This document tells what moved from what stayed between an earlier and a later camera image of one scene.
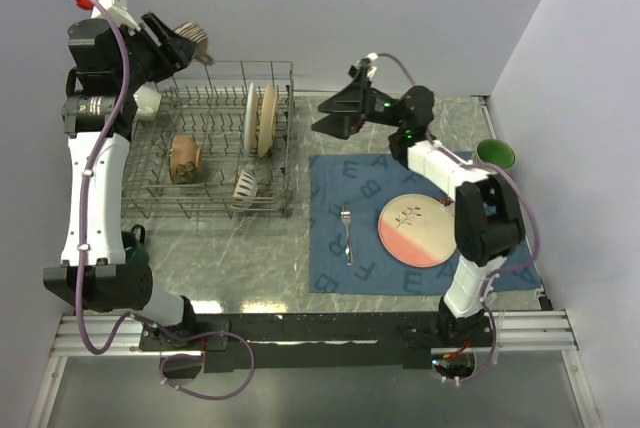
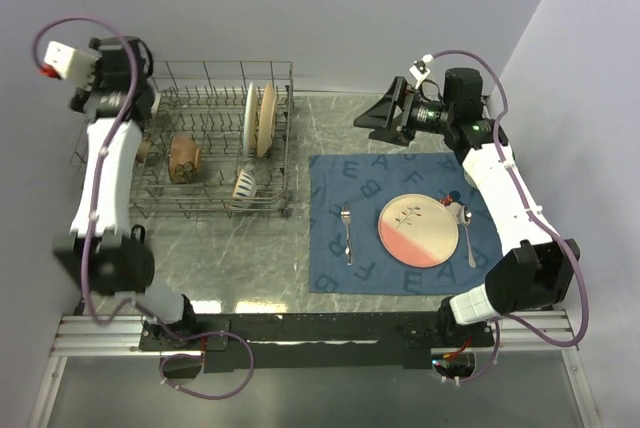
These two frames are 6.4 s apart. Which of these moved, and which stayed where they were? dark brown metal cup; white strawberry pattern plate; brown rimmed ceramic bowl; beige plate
Moved: dark brown metal cup
Stayed: brown rimmed ceramic bowl; white strawberry pattern plate; beige plate
